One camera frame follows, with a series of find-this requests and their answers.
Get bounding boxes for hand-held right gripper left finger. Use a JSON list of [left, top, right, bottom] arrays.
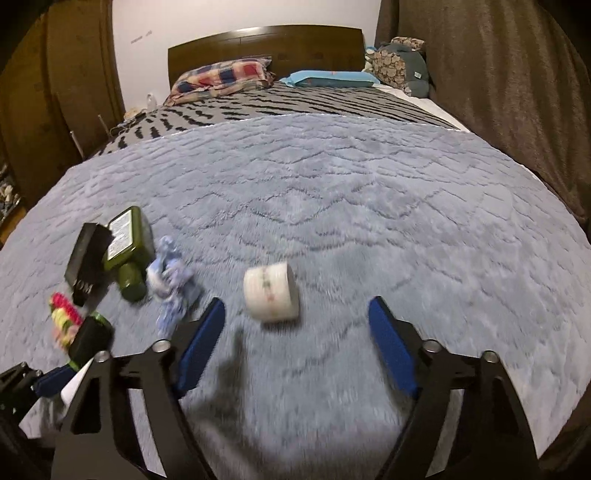
[[50, 296, 227, 480]]

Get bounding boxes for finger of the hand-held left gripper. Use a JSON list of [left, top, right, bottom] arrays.
[[0, 362, 70, 416]]

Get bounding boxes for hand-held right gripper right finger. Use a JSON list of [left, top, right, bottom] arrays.
[[368, 296, 541, 480]]

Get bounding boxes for pink yellow toy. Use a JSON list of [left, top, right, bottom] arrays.
[[48, 292, 84, 349]]

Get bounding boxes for blue white wrapper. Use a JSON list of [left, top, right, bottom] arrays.
[[145, 235, 204, 340]]

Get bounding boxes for white round jar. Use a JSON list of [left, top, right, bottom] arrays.
[[243, 262, 300, 323]]

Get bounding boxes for green bottle with label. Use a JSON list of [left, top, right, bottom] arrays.
[[102, 206, 156, 303]]

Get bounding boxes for black box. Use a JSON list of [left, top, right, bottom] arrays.
[[65, 223, 114, 308]]

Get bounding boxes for grey fluffy blanket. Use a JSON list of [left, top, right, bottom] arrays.
[[0, 112, 585, 480]]

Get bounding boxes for white bed sheet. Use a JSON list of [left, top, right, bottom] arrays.
[[373, 84, 472, 134]]

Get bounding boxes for grey black striped blanket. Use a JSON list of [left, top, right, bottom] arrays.
[[88, 85, 462, 158]]

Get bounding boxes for plaid pillow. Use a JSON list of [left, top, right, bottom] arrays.
[[164, 56, 278, 107]]

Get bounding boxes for blue pillow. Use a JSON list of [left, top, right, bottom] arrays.
[[279, 69, 382, 89]]

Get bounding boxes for brown patterned cushion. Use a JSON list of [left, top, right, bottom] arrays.
[[372, 37, 426, 88]]

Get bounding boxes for brown curtain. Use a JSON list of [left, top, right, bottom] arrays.
[[374, 0, 591, 227]]

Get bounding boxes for wooden wardrobe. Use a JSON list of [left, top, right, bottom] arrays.
[[0, 0, 126, 222]]

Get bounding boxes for wooden bed headboard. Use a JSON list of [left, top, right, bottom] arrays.
[[167, 25, 366, 90]]

